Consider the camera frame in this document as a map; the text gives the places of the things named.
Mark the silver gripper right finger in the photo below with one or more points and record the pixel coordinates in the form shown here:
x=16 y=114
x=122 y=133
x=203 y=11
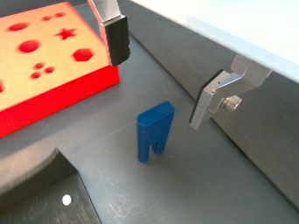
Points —
x=220 y=92

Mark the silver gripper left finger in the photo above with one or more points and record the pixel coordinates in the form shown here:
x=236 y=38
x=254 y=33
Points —
x=114 y=29

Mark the blue square-circle peg object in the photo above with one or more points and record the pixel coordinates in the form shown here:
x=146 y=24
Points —
x=152 y=129

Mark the black curved fixture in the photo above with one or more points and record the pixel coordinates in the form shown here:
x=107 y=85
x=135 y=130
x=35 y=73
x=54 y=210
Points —
x=47 y=195

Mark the red shape-hole block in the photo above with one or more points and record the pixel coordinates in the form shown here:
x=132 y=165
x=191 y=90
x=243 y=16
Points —
x=54 y=64

